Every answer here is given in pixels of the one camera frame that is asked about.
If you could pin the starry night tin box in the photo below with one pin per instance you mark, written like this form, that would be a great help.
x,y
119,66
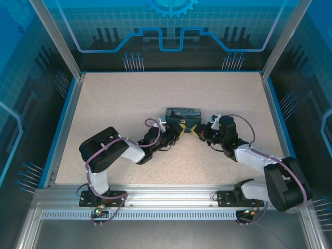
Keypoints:
x,y
181,112

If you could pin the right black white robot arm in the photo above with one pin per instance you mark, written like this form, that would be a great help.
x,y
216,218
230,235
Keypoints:
x,y
259,159

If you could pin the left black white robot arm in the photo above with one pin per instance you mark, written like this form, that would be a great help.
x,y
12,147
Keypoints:
x,y
103,153

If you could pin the grey metal shelf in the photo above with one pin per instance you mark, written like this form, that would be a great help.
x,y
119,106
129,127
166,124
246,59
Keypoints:
x,y
168,233

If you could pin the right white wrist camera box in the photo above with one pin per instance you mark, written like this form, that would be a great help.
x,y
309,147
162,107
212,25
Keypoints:
x,y
215,121

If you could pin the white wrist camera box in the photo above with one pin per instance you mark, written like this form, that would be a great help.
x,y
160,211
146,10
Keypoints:
x,y
162,123
215,121

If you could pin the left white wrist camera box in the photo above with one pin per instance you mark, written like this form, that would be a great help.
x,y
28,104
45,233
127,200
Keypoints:
x,y
162,123

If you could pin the aluminium side rail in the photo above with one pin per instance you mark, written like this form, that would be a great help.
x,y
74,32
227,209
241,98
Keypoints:
x,y
278,129
65,129

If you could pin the aluminium front rail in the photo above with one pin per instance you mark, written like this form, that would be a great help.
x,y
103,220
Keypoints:
x,y
168,194

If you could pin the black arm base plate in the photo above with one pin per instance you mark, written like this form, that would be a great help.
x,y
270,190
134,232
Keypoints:
x,y
85,202
223,199

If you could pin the aluminium frame post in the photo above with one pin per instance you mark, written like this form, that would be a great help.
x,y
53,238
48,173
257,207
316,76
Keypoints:
x,y
279,41
63,41

